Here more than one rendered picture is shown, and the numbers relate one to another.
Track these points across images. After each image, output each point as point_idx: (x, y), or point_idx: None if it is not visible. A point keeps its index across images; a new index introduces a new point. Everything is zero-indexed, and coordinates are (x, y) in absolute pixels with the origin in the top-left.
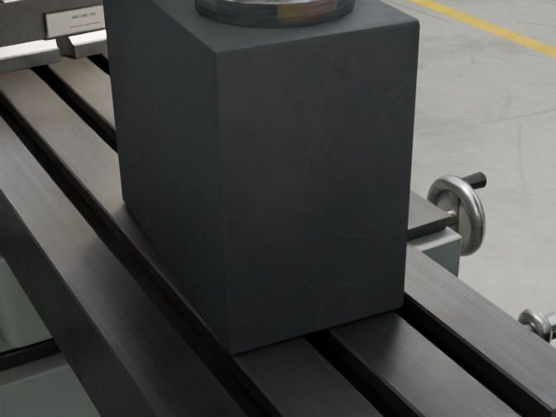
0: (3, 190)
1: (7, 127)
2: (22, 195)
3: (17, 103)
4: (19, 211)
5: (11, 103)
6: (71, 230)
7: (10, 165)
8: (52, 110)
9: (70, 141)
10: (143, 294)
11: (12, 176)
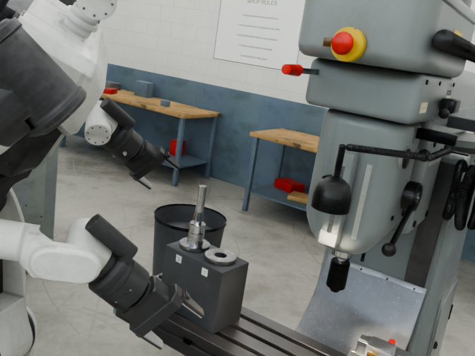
0: (271, 319)
1: (302, 342)
2: (264, 318)
3: (316, 354)
4: (259, 314)
5: (318, 354)
6: (242, 311)
7: (280, 328)
8: (300, 352)
9: (277, 339)
10: None
11: (275, 324)
